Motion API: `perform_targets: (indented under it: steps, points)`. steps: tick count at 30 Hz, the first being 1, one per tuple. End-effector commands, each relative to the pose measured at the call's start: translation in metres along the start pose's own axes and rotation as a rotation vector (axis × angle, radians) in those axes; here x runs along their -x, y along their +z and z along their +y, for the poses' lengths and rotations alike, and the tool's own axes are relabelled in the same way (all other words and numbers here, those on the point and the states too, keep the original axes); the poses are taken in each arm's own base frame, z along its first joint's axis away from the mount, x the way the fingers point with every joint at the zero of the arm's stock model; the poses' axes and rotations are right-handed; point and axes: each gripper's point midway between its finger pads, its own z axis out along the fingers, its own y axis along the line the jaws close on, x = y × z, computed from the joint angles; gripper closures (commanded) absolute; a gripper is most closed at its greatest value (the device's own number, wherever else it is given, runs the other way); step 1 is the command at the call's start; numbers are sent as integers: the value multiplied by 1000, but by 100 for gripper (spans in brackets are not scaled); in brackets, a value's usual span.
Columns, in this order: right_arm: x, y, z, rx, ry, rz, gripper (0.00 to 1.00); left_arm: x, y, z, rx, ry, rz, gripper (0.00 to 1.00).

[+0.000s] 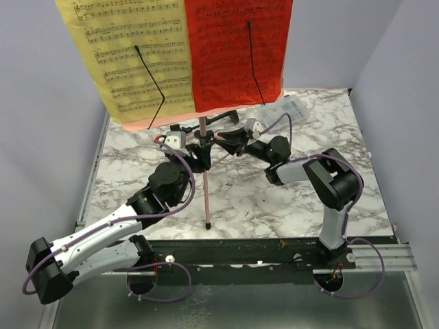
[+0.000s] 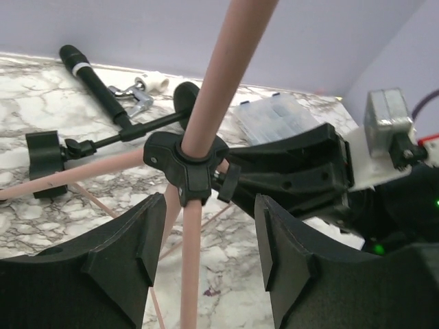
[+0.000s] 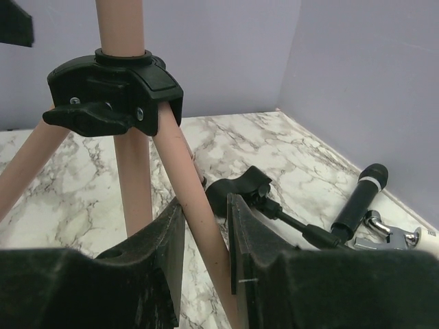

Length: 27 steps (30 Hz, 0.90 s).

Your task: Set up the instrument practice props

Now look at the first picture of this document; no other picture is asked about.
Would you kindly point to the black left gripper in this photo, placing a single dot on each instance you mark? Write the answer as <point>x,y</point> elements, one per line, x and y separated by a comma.
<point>197,163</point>

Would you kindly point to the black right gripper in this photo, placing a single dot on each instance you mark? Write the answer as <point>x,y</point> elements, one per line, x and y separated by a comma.
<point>242,141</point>

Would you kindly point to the black clip-on holder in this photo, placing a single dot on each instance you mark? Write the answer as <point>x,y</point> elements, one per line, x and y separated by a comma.
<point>231,115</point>

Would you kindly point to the pink perforated music stand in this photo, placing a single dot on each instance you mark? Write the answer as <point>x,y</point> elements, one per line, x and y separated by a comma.
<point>203,136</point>

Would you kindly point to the red paper sheet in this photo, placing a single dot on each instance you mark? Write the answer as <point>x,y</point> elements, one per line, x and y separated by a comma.
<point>237,51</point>

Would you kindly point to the yellow sheet music page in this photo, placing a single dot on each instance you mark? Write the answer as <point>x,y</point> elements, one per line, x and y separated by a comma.
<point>137,53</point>

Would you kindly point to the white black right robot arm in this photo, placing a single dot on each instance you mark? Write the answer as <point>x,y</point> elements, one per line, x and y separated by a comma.
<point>337,184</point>

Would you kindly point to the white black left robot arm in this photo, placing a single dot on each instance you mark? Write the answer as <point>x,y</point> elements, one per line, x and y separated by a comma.
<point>113,243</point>

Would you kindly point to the clear plastic compartment box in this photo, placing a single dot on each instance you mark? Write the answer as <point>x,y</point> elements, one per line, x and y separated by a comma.
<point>291,104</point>

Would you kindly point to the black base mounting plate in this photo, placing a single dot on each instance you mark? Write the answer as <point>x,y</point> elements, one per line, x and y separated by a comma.
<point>241,261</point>

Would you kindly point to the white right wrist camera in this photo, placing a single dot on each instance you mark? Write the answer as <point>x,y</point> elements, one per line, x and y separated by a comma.
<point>253,128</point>

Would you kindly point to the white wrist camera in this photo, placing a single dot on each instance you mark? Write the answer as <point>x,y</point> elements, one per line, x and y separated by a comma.
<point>253,128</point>
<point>176,137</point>

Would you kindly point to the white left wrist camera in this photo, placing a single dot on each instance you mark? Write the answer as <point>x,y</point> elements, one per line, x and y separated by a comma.
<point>176,137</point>

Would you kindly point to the aluminium frame rail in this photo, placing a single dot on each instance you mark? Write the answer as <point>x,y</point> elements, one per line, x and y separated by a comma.
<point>396,258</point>

